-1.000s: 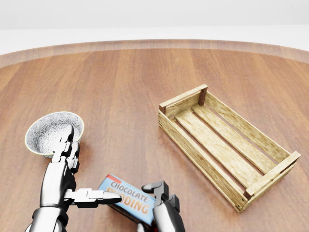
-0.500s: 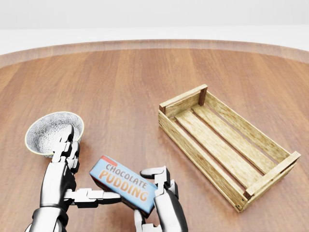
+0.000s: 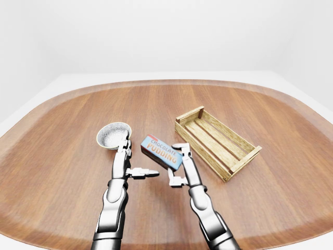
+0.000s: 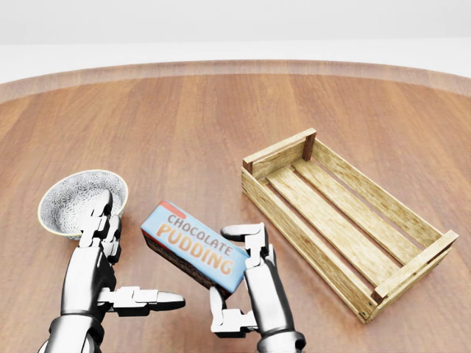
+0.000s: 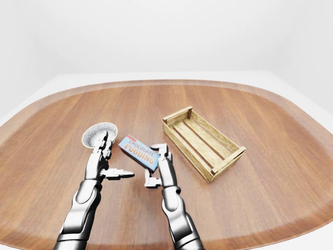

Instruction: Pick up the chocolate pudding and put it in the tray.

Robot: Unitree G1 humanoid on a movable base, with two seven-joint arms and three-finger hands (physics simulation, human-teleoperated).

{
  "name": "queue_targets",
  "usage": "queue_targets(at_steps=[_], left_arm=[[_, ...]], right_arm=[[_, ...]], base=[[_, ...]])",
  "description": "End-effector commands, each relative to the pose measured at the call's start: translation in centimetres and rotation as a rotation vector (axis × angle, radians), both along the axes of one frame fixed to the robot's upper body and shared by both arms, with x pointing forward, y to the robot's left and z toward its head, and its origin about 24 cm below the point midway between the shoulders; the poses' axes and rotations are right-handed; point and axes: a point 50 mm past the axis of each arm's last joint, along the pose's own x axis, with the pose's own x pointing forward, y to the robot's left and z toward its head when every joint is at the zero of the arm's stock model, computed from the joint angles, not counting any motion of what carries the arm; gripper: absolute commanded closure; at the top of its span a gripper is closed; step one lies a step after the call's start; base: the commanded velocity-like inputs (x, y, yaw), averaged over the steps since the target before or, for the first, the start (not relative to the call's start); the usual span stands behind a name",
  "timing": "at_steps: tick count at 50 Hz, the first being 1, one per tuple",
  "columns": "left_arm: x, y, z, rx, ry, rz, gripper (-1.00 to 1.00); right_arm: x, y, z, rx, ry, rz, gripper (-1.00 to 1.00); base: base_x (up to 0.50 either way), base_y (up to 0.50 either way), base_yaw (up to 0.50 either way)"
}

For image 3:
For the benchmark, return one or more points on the wooden slat tray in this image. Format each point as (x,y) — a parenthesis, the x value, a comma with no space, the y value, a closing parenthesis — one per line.
(217,142)

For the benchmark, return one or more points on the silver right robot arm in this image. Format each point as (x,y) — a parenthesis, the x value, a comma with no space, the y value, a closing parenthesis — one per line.
(210,218)

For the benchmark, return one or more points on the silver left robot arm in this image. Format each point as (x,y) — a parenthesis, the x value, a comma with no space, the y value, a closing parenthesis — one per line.
(112,208)

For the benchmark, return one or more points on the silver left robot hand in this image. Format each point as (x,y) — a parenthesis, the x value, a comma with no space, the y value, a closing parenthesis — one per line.
(119,164)

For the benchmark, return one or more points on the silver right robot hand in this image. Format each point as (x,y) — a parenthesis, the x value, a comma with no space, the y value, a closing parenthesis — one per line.
(192,170)

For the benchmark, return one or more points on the blue chocolate pudding box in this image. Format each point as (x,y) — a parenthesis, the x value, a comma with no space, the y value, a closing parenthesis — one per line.
(161,152)

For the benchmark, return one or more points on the white speckled bowl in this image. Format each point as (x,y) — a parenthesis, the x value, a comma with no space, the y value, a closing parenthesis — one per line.
(112,136)

